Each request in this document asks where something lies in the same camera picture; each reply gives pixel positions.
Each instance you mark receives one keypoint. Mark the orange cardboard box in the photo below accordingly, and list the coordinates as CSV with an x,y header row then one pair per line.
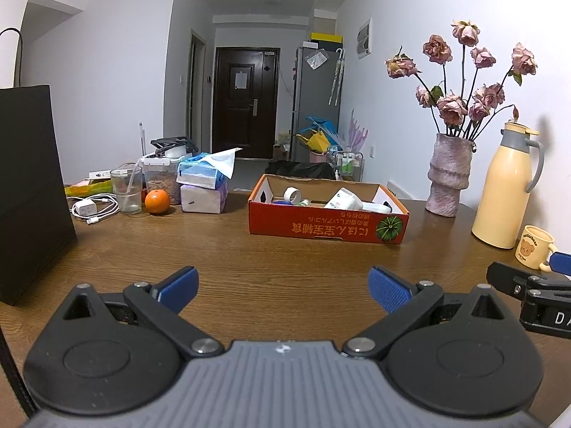
x,y
312,227

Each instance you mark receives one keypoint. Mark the pink bucket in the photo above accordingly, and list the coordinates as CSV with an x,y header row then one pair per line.
x,y
318,157

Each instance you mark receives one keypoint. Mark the clear food container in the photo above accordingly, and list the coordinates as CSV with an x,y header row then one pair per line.
x,y
160,183

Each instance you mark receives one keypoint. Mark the dark brown entrance door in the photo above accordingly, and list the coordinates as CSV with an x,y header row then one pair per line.
x,y
245,102

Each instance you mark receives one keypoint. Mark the rolling cart with bottles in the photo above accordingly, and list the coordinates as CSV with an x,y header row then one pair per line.
x,y
347,162

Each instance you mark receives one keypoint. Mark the white mop pole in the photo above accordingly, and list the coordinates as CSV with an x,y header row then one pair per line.
x,y
142,138

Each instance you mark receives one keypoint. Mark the blue and yellow bags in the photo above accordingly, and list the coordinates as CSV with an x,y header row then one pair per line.
x,y
317,136

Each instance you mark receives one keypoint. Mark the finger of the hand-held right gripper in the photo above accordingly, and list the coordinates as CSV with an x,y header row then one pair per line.
x,y
504,276
561,264

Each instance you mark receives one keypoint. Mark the white blue printed package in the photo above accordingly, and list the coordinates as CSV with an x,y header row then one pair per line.
x,y
342,199

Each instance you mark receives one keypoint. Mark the purple tissue pack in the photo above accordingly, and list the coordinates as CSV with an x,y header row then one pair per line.
x,y
203,198

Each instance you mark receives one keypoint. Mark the orange fruit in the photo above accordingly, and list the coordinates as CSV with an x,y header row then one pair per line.
x,y
157,202

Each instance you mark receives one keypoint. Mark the clear plastic bag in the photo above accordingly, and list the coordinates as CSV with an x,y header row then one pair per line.
x,y
316,59

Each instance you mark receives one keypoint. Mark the side door frame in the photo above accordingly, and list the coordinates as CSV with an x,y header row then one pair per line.
x,y
196,89

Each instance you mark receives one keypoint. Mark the blue tissue pack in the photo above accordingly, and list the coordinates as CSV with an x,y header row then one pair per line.
x,y
200,171

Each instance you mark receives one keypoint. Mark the black paper bag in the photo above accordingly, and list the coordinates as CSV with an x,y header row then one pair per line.
x,y
31,187

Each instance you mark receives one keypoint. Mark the pink textured vase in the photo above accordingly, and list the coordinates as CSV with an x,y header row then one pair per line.
x,y
448,174

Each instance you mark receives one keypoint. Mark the yellow and black box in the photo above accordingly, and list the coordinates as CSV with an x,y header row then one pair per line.
x,y
326,40

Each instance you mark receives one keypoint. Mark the yellow thermos jug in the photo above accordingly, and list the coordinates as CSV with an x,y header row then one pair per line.
x,y
504,196

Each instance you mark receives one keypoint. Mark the grey refrigerator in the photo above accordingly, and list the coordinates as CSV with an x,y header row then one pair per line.
x,y
314,102

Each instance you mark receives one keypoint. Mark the black plastic device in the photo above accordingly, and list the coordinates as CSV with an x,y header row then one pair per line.
x,y
174,145

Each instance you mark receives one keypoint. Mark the white leaning board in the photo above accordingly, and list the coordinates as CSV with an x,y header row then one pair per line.
x,y
398,189

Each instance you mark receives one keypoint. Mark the yellow bear mug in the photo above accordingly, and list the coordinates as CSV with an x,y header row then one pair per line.
x,y
531,247

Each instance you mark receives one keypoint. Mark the yellow green plastic bag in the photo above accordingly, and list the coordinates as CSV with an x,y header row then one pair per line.
x,y
89,187

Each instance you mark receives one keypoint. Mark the small white green tube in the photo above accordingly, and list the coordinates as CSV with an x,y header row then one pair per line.
x,y
305,202

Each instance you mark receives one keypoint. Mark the purple feather decoration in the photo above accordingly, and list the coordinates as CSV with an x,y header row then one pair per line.
x,y
358,131

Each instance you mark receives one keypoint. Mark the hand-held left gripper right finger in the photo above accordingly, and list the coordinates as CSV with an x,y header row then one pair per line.
x,y
389,289

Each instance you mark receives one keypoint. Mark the drinking glass with straw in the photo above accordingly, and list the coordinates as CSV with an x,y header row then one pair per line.
x,y
126,191

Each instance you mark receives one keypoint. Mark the white tape roll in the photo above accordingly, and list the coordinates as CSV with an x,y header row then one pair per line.
x,y
293,195

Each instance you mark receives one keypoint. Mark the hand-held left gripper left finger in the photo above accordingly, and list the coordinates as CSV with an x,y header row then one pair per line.
x,y
178,287

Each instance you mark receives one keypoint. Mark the hanging folded umbrellas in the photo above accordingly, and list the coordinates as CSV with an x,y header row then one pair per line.
x,y
337,76

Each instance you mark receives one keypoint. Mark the bunch of dried pink roses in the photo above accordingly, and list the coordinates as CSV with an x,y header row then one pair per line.
x,y
450,102

